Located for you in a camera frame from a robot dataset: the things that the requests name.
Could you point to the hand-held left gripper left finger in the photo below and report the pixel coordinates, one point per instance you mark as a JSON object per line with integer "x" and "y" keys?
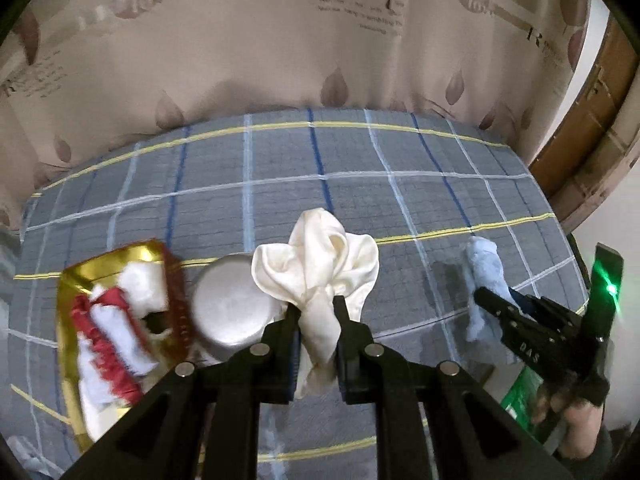
{"x": 292, "y": 355}

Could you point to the white red fluffy sock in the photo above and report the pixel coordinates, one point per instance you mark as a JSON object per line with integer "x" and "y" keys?
{"x": 115, "y": 340}

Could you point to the person's right hand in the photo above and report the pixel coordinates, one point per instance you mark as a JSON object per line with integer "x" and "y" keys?
{"x": 582, "y": 425}

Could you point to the green packet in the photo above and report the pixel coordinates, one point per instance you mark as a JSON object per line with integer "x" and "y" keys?
{"x": 520, "y": 400}

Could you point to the beige leaf print curtain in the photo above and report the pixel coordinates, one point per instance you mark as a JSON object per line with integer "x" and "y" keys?
{"x": 225, "y": 60}

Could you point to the light blue cloth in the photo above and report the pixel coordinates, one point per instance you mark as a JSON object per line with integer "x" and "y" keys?
{"x": 482, "y": 265}

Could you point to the wooden door frame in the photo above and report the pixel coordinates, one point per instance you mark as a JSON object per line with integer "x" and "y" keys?
{"x": 600, "y": 135}

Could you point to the golden tin box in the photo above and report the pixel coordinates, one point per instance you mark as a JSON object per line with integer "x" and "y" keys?
{"x": 75, "y": 280}

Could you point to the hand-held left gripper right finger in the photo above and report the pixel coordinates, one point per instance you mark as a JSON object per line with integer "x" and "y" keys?
{"x": 342, "y": 360}

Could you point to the cream satin cloth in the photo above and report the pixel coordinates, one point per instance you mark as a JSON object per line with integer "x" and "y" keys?
{"x": 315, "y": 260}

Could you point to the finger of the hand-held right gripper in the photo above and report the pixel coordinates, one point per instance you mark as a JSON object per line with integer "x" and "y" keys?
{"x": 515, "y": 325}
{"x": 522, "y": 304}

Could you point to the steel bowl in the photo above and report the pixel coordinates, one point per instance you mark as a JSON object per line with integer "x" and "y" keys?
{"x": 230, "y": 305}

